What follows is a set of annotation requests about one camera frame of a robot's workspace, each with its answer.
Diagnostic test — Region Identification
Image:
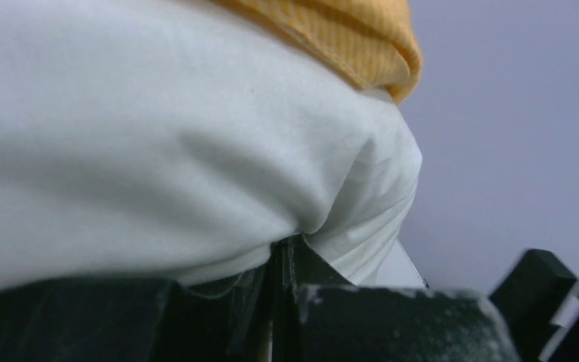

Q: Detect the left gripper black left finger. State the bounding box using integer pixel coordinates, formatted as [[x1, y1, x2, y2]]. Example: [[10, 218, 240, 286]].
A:
[[0, 267, 267, 361]]

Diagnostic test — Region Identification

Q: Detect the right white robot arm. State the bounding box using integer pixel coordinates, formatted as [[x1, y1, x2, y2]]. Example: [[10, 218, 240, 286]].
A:
[[489, 249, 579, 361]]

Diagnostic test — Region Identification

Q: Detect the white pillow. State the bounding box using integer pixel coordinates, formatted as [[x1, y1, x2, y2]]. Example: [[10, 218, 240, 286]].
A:
[[0, 1, 421, 290]]

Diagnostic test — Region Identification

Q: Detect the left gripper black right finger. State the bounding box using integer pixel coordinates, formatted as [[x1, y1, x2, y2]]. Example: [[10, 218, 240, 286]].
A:
[[271, 235, 519, 361]]

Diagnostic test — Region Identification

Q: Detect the yellow and blue pillowcase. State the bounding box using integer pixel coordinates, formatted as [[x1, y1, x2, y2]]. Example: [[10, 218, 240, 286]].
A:
[[218, 0, 423, 105]]

